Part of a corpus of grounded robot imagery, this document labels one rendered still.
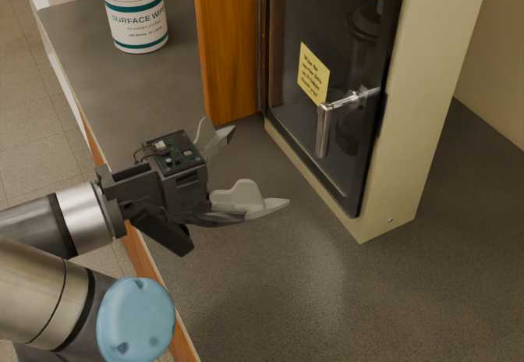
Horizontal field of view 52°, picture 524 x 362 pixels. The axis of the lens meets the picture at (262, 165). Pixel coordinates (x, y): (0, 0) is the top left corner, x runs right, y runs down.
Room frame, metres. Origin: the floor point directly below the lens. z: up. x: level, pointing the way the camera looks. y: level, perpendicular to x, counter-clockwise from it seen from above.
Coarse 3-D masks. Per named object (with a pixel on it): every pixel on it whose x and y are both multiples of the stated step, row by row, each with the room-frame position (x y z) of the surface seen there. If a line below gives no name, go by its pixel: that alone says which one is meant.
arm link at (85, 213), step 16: (64, 192) 0.39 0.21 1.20; (80, 192) 0.39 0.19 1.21; (96, 192) 0.39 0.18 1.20; (64, 208) 0.37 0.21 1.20; (80, 208) 0.37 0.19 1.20; (96, 208) 0.37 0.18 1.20; (80, 224) 0.36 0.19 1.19; (96, 224) 0.36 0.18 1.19; (80, 240) 0.35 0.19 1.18; (96, 240) 0.35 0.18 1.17; (112, 240) 0.37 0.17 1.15
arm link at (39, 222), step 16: (16, 208) 0.37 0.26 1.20; (32, 208) 0.37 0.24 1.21; (48, 208) 0.37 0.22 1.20; (0, 224) 0.34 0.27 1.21; (16, 224) 0.35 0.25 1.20; (32, 224) 0.35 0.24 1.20; (48, 224) 0.35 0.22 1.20; (64, 224) 0.35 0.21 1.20; (32, 240) 0.33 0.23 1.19; (48, 240) 0.34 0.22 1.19; (64, 240) 0.34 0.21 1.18; (64, 256) 0.34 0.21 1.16
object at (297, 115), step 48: (288, 0) 0.71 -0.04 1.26; (336, 0) 0.61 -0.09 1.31; (384, 0) 0.53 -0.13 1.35; (288, 48) 0.71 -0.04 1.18; (336, 48) 0.60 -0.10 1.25; (384, 48) 0.52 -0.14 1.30; (288, 96) 0.70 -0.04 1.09; (336, 96) 0.59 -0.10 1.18; (288, 144) 0.70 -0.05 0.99; (336, 144) 0.58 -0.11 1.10; (336, 192) 0.56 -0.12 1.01
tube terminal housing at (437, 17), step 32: (416, 0) 0.52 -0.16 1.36; (448, 0) 0.54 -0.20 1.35; (480, 0) 0.57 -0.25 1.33; (416, 32) 0.52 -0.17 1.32; (448, 32) 0.55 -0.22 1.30; (416, 64) 0.53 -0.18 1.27; (448, 64) 0.56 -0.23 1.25; (416, 96) 0.54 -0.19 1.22; (448, 96) 0.56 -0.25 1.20; (384, 128) 0.52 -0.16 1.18; (416, 128) 0.54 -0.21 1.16; (384, 160) 0.52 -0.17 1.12; (416, 160) 0.55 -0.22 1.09; (320, 192) 0.62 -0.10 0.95; (384, 192) 0.53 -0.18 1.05; (416, 192) 0.56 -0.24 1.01; (352, 224) 0.54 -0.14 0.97; (384, 224) 0.54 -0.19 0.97
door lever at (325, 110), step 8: (352, 96) 0.55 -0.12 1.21; (320, 104) 0.54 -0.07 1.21; (328, 104) 0.54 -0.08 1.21; (336, 104) 0.54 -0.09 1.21; (344, 104) 0.54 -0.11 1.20; (352, 104) 0.55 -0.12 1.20; (320, 112) 0.53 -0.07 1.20; (328, 112) 0.53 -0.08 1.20; (320, 120) 0.53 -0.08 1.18; (328, 120) 0.53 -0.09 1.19; (320, 128) 0.53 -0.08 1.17; (328, 128) 0.53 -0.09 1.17; (320, 136) 0.53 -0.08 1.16; (328, 136) 0.53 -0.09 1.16; (320, 144) 0.53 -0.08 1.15; (328, 144) 0.53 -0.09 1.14; (320, 152) 0.53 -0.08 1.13
